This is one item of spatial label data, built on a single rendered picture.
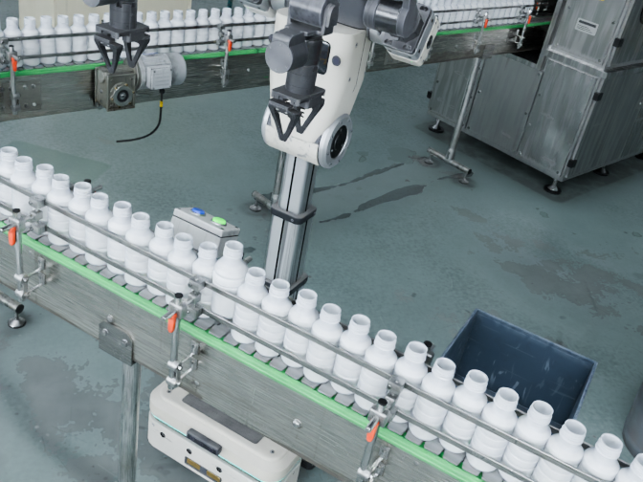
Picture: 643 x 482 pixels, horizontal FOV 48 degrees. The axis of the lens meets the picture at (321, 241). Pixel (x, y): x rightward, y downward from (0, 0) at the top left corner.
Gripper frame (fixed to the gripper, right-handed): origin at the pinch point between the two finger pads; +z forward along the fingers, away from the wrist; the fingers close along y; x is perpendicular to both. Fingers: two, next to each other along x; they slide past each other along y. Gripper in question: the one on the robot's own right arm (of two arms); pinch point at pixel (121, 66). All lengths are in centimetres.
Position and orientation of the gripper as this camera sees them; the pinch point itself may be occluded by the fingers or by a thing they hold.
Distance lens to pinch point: 170.4
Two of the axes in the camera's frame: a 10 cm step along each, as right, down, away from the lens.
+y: -4.9, 3.8, -7.8
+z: -1.7, 8.4, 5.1
